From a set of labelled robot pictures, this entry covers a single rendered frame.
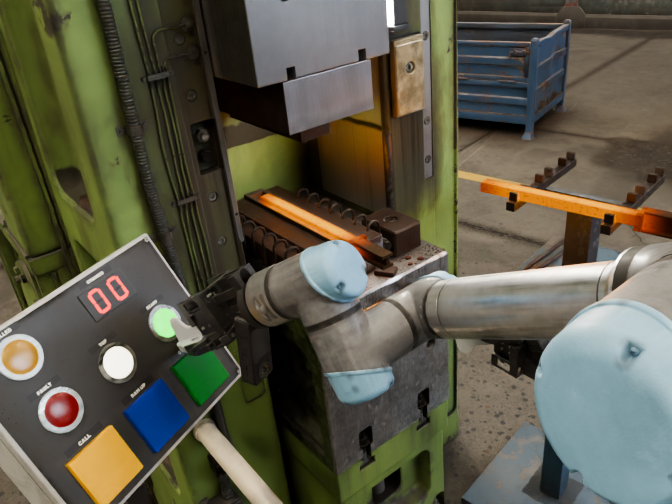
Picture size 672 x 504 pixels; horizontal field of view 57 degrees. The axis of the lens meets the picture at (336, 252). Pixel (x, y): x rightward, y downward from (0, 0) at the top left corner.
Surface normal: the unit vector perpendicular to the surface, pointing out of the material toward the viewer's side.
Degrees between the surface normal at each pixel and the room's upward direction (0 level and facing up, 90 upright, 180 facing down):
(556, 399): 84
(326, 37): 90
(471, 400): 0
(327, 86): 90
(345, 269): 60
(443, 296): 52
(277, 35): 90
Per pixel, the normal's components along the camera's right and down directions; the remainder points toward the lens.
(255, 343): 0.88, 0.20
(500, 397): -0.09, -0.87
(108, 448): 0.72, -0.31
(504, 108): -0.58, 0.44
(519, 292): -0.81, -0.38
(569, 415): -0.83, 0.25
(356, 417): 0.61, 0.33
